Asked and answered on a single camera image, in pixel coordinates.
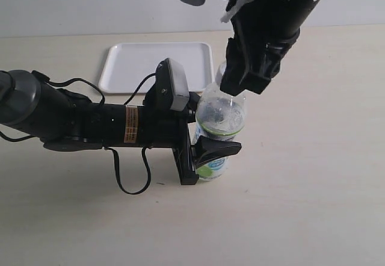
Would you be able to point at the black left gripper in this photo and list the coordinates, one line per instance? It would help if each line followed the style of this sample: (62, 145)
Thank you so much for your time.
(169, 129)

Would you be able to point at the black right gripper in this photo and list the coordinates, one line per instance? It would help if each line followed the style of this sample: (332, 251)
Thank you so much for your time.
(253, 57)

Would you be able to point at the clear plastic water bottle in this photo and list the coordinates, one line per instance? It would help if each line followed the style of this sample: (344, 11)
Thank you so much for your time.
(220, 116)

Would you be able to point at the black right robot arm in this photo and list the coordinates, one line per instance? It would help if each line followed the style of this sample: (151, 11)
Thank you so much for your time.
(274, 16)

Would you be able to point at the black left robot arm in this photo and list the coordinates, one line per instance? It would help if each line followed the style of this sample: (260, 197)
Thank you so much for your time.
(66, 121)

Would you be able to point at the white plastic tray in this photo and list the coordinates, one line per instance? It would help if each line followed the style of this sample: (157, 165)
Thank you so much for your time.
(127, 64)

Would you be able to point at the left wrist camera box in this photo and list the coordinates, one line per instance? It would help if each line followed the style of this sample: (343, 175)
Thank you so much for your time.
(171, 86)

